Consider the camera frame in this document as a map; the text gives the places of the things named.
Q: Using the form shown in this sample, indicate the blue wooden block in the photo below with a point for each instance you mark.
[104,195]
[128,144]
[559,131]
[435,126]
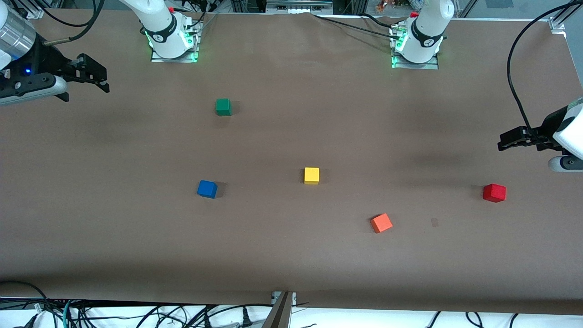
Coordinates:
[207,189]

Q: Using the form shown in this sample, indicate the yellow wooden block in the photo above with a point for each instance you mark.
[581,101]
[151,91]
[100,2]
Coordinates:
[311,175]

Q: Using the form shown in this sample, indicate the orange wooden block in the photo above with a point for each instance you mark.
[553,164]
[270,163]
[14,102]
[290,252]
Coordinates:
[381,223]

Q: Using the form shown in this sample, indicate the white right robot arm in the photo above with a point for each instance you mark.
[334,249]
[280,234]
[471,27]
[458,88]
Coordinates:
[161,23]

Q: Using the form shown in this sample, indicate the red wooden block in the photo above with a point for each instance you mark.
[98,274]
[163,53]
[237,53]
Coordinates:
[494,193]

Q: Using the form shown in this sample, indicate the green wooden block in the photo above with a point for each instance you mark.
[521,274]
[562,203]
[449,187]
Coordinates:
[223,107]

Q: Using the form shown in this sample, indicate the aluminium corner bracket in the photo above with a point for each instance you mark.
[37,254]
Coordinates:
[35,12]
[556,23]

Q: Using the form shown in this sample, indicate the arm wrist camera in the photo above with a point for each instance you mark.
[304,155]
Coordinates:
[567,164]
[32,89]

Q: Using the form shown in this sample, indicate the dark diagonal support beam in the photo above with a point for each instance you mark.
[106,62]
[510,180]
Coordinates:
[278,314]

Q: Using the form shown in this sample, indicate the brown paper table cover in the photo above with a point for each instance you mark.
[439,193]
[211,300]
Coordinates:
[291,255]

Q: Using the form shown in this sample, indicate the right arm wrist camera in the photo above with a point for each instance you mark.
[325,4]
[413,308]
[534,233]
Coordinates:
[32,89]

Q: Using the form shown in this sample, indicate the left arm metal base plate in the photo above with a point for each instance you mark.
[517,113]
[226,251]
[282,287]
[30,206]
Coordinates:
[396,61]

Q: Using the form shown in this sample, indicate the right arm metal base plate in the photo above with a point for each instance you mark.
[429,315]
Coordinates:
[195,41]

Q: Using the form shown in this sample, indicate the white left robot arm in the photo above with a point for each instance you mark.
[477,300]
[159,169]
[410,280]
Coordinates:
[426,27]

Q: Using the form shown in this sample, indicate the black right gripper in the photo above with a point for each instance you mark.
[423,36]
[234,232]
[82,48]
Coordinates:
[47,60]

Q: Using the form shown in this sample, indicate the black power plug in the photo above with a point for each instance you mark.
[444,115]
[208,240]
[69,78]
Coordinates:
[246,317]

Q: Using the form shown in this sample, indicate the metal table edge bracket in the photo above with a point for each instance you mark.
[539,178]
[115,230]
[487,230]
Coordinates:
[277,297]

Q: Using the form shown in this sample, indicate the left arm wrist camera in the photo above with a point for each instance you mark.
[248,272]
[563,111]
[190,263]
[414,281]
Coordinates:
[567,164]

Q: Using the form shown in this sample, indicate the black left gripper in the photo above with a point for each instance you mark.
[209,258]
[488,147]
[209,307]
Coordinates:
[548,128]

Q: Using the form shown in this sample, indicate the grey metal device box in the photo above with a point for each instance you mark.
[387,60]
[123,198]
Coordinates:
[298,5]

